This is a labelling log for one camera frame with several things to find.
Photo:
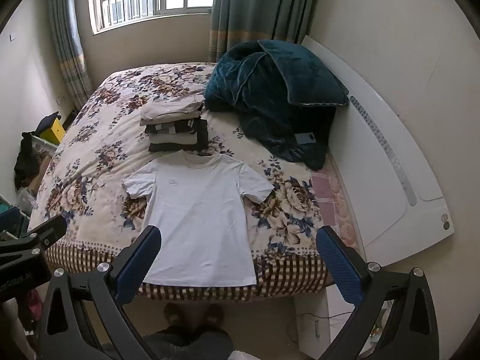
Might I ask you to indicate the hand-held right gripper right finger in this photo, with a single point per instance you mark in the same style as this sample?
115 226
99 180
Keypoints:
339 266

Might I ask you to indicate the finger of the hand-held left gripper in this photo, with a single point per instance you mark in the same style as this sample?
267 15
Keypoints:
45 232

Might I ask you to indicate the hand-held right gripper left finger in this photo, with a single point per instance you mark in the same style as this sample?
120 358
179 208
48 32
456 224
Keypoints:
138 262

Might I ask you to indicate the white t-shirt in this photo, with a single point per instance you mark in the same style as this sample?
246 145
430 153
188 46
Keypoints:
198 217

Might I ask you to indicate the pile of dark clothes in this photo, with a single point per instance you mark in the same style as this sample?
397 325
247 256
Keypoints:
26 157

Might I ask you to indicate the green basket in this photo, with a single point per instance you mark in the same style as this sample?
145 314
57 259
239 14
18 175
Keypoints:
11 219

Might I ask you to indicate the pink mattress pad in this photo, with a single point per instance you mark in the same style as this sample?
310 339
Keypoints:
333 202

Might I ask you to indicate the white headboard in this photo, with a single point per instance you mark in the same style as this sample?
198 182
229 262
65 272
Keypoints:
375 180

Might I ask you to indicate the floral quilt bed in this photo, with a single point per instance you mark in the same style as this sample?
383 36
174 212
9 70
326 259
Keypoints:
101 157

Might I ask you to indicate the yellow box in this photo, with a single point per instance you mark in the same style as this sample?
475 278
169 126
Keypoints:
53 131

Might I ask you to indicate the grey folded garment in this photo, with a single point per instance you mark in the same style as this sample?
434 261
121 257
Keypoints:
172 138

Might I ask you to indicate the blue phone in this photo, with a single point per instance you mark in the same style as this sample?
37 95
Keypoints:
304 138

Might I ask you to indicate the black folded garment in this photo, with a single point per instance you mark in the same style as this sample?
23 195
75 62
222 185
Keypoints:
202 138

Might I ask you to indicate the dark striped folded garment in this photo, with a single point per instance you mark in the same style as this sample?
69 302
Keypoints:
176 127

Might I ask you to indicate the teal velvet blanket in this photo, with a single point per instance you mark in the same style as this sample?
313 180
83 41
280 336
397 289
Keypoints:
262 112

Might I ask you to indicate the teal velvet pillow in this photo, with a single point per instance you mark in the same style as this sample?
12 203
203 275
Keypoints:
307 75

